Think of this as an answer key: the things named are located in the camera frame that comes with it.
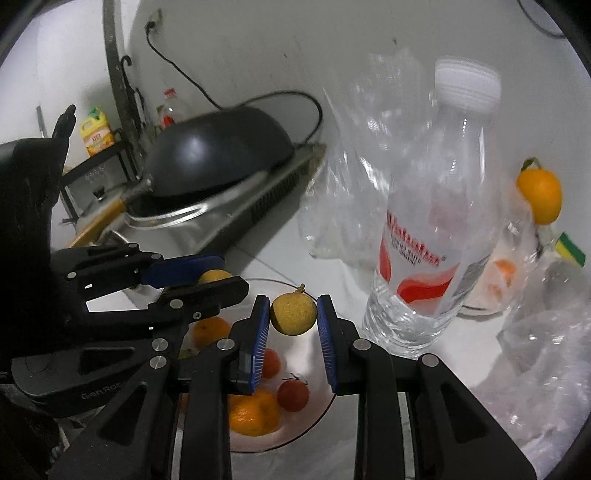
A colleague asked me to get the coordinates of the yellow carton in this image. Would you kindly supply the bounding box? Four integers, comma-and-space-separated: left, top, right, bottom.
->
79, 106, 116, 158

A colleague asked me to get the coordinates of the clear plastic water bottle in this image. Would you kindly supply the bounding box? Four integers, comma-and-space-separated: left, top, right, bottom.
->
360, 58, 503, 360

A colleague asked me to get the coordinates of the black wok with wooden handle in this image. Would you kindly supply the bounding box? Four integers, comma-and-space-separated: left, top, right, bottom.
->
69, 106, 296, 247

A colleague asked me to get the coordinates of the yellow green sponge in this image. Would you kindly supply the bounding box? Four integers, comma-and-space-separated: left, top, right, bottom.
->
555, 232, 587, 268

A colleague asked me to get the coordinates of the black induction cooker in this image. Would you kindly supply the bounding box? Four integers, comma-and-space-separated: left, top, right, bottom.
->
124, 143, 326, 273

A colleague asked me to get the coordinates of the black metal rack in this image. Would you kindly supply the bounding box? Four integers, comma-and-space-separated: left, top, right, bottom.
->
60, 55, 146, 222

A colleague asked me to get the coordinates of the stainless steel pan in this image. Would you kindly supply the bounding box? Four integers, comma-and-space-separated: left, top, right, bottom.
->
124, 171, 273, 234

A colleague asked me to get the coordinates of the red cherry tomato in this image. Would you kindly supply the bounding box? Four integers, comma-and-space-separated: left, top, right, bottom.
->
261, 348, 282, 379
277, 376, 310, 412

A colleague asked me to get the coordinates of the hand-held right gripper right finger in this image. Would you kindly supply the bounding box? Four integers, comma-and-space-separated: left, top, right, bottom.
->
316, 295, 539, 480

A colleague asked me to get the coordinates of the red capped bottle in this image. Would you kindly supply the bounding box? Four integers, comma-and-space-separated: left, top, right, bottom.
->
157, 88, 190, 132

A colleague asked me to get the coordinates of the tangerine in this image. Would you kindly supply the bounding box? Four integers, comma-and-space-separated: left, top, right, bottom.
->
191, 318, 232, 349
228, 388, 281, 437

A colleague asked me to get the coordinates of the white round pot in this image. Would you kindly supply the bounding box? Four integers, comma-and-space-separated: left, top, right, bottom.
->
462, 222, 546, 317

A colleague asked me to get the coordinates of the grey wall pipe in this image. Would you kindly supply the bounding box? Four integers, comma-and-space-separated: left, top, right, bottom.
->
102, 0, 139, 139

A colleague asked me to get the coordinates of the thin black cable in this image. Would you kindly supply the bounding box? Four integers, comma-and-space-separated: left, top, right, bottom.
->
517, 0, 566, 38

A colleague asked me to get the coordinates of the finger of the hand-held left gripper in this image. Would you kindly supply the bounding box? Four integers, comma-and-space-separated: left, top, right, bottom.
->
51, 244, 227, 301
85, 275, 250, 343

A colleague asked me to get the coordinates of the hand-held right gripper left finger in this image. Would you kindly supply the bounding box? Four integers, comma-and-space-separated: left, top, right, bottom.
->
48, 295, 271, 480

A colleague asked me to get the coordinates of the crumpled clear plastic bag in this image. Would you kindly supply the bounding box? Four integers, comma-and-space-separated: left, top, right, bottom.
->
496, 222, 591, 467

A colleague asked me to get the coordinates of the yellow fruit with stem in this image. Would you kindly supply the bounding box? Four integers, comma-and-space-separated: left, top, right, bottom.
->
270, 284, 318, 337

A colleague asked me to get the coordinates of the orange with stem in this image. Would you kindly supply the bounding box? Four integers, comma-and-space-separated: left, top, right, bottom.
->
516, 157, 563, 226

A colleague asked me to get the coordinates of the black power cable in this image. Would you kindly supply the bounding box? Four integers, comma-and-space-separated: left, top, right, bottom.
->
147, 23, 324, 146

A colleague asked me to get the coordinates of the white bowl with black rim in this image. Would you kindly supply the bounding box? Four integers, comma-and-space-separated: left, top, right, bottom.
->
175, 277, 352, 455

